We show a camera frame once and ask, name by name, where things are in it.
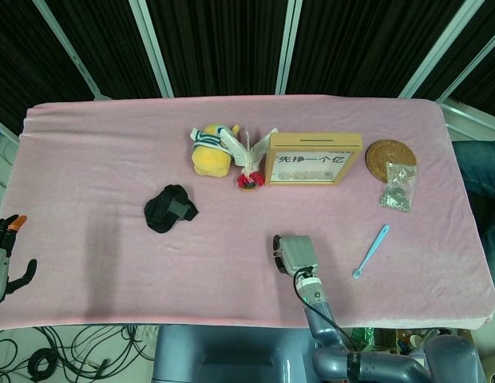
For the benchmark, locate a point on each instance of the right robot hand grey black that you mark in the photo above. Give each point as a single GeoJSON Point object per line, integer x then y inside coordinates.
{"type": "Point", "coordinates": [297, 252]}

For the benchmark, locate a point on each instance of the right robot arm blue grey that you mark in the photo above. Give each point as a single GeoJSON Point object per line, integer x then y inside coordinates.
{"type": "Point", "coordinates": [317, 315]}

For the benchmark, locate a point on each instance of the light blue plastic spoon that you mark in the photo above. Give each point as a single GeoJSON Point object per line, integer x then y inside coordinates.
{"type": "Point", "coordinates": [371, 249]}

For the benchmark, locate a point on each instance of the white feather shuttlecock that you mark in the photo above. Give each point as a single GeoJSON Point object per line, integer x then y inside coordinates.
{"type": "Point", "coordinates": [247, 167]}

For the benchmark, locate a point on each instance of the pink table cloth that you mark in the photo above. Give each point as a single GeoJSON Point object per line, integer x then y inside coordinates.
{"type": "Point", "coordinates": [112, 259]}

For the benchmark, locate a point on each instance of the clear plastic bag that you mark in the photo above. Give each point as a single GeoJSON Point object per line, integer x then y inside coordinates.
{"type": "Point", "coordinates": [397, 187]}

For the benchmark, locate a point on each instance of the blue grey robot torso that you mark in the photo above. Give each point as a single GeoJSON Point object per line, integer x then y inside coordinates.
{"type": "Point", "coordinates": [231, 355]}

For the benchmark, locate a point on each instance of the yellow plush toy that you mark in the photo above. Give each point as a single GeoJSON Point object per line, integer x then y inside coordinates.
{"type": "Point", "coordinates": [211, 159]}

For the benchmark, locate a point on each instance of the round woven rattan coaster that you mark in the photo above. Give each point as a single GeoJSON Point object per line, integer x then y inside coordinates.
{"type": "Point", "coordinates": [385, 153]}

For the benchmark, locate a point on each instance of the black folded cloth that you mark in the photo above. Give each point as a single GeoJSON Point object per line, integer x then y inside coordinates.
{"type": "Point", "coordinates": [165, 209]}

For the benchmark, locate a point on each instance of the wooden frame money box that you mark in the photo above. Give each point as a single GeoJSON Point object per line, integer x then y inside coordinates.
{"type": "Point", "coordinates": [311, 159]}

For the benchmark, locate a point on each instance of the pale teal partition post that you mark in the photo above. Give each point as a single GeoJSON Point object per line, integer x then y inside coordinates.
{"type": "Point", "coordinates": [151, 44]}
{"type": "Point", "coordinates": [471, 111]}
{"type": "Point", "coordinates": [439, 48]}
{"type": "Point", "coordinates": [72, 48]}
{"type": "Point", "coordinates": [289, 44]}

